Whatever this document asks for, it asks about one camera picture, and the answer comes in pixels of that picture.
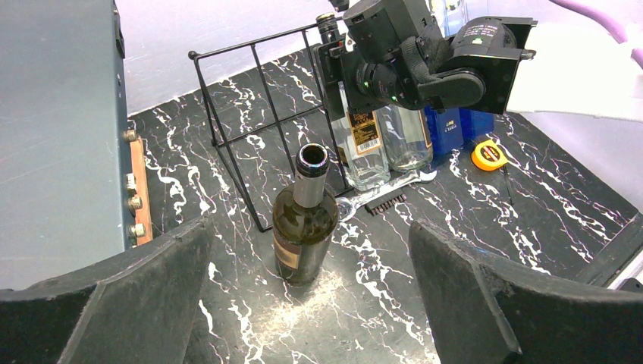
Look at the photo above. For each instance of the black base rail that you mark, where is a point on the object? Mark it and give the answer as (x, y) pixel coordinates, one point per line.
(615, 256)

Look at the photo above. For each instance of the dark green wine bottle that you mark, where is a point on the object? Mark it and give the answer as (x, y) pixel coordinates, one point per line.
(304, 217)

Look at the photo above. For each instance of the wooden board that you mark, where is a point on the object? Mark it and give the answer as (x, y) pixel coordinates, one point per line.
(141, 206)

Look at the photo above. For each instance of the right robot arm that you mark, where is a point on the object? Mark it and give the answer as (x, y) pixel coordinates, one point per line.
(508, 64)

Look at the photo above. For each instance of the black bit holder strip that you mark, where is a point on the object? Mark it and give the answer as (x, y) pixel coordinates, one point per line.
(383, 203)

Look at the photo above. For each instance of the dark grey metal box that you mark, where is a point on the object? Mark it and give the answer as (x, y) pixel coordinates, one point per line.
(65, 141)

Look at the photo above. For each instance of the blue square water bottle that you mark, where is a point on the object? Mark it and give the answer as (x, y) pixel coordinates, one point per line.
(445, 129)

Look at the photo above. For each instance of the clear glass bottle green rim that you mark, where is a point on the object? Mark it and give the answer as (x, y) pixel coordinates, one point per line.
(406, 138)

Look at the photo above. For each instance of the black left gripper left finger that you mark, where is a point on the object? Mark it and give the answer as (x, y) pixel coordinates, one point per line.
(135, 307)

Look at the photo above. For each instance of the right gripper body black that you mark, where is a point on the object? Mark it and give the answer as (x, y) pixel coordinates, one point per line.
(389, 55)

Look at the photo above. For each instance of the yellow tape measure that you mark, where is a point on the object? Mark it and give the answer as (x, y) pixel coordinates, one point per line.
(487, 156)

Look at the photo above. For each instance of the clear square liquor bottle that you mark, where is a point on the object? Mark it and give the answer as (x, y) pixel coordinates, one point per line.
(359, 142)

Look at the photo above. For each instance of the silver open-end wrench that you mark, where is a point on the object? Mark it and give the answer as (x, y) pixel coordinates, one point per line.
(348, 206)

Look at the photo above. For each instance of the black wire wine rack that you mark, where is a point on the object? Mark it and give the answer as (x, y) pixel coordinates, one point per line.
(223, 144)

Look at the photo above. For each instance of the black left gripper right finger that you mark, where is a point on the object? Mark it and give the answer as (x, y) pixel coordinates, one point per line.
(485, 308)

